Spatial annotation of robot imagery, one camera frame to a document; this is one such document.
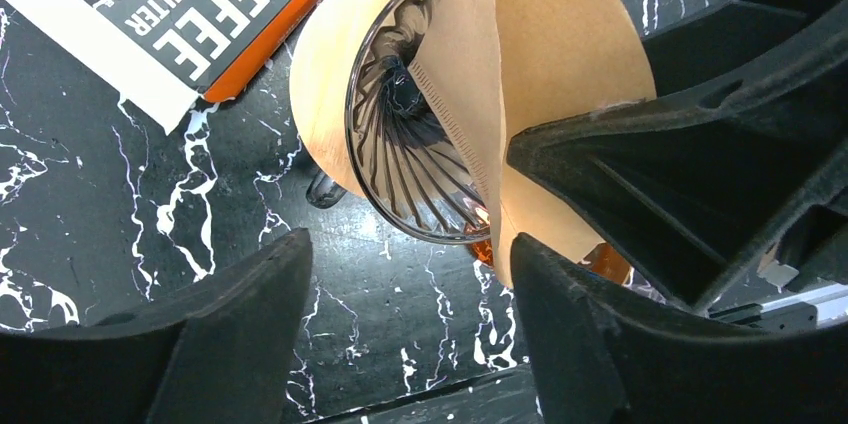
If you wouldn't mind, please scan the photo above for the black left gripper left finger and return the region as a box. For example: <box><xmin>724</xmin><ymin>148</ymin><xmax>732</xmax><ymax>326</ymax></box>
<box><xmin>1</xmin><ymin>228</ymin><xmax>313</xmax><ymax>423</ymax></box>

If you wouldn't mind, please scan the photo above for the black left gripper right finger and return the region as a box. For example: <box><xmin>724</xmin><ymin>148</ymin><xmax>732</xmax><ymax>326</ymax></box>
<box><xmin>511</xmin><ymin>233</ymin><xmax>847</xmax><ymax>423</ymax></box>

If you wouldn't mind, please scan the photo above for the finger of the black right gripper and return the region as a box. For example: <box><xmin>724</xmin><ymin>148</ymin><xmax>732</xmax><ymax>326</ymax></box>
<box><xmin>642</xmin><ymin>0</ymin><xmax>843</xmax><ymax>96</ymax></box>
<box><xmin>507</xmin><ymin>2</ymin><xmax>847</xmax><ymax>313</ymax></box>

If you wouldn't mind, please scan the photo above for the brown paper coffee filter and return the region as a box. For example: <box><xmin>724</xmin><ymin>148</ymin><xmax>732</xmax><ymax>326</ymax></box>
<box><xmin>410</xmin><ymin>0</ymin><xmax>656</xmax><ymax>286</ymax></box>

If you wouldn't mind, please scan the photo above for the clear glass ribbed dripper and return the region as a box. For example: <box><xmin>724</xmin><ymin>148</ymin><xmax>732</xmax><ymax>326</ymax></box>
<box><xmin>345</xmin><ymin>0</ymin><xmax>490</xmax><ymax>245</ymax></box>

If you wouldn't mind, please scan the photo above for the wooden ring dripper holder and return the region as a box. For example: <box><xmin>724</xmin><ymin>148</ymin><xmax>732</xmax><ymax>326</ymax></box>
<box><xmin>289</xmin><ymin>0</ymin><xmax>390</xmax><ymax>197</ymax></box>

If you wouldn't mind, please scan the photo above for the orange coffee filter box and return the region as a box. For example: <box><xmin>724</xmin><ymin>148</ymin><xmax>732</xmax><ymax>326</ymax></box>
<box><xmin>4</xmin><ymin>0</ymin><xmax>318</xmax><ymax>132</ymax></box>

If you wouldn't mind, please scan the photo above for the amber glass server pitcher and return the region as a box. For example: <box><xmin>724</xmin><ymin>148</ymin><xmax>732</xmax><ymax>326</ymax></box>
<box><xmin>462</xmin><ymin>205</ymin><xmax>633</xmax><ymax>289</ymax></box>

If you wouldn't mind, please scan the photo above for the clear glass server pitcher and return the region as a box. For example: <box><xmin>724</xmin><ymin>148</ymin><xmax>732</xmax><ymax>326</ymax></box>
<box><xmin>305</xmin><ymin>170</ymin><xmax>347</xmax><ymax>209</ymax></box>

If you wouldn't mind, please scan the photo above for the aluminium frame rail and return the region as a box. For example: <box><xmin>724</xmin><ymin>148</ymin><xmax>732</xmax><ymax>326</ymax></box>
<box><xmin>710</xmin><ymin>283</ymin><xmax>847</xmax><ymax>333</ymax></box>

